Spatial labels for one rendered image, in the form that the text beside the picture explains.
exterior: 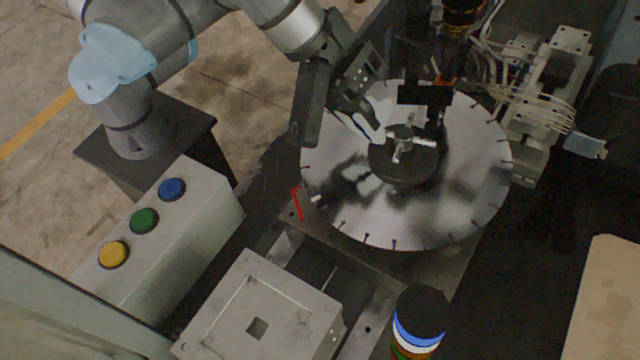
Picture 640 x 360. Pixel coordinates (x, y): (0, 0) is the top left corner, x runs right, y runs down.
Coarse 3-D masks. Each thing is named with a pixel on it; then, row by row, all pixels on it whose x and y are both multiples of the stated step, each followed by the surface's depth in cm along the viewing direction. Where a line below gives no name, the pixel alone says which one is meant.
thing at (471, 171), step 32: (384, 96) 76; (448, 128) 71; (480, 128) 71; (320, 160) 71; (352, 160) 70; (448, 160) 68; (480, 160) 67; (320, 192) 67; (352, 192) 67; (384, 192) 66; (416, 192) 66; (448, 192) 65; (480, 192) 64; (352, 224) 64; (384, 224) 63; (416, 224) 63; (448, 224) 62; (480, 224) 62
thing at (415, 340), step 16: (416, 288) 37; (432, 288) 37; (400, 304) 36; (416, 304) 36; (432, 304) 36; (448, 304) 36; (400, 320) 36; (416, 320) 36; (432, 320) 36; (448, 320) 35; (416, 336) 35; (432, 336) 35
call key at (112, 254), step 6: (108, 246) 71; (114, 246) 71; (120, 246) 71; (102, 252) 71; (108, 252) 71; (114, 252) 70; (120, 252) 70; (102, 258) 70; (108, 258) 70; (114, 258) 70; (120, 258) 70; (108, 264) 70; (114, 264) 70
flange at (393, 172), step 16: (384, 128) 72; (416, 128) 71; (384, 144) 69; (416, 144) 67; (368, 160) 69; (384, 160) 68; (400, 160) 67; (416, 160) 67; (432, 160) 67; (384, 176) 67; (400, 176) 66; (416, 176) 66
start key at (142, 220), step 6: (144, 210) 74; (150, 210) 74; (132, 216) 74; (138, 216) 74; (144, 216) 74; (150, 216) 73; (132, 222) 73; (138, 222) 73; (144, 222) 73; (150, 222) 73; (138, 228) 72; (144, 228) 72
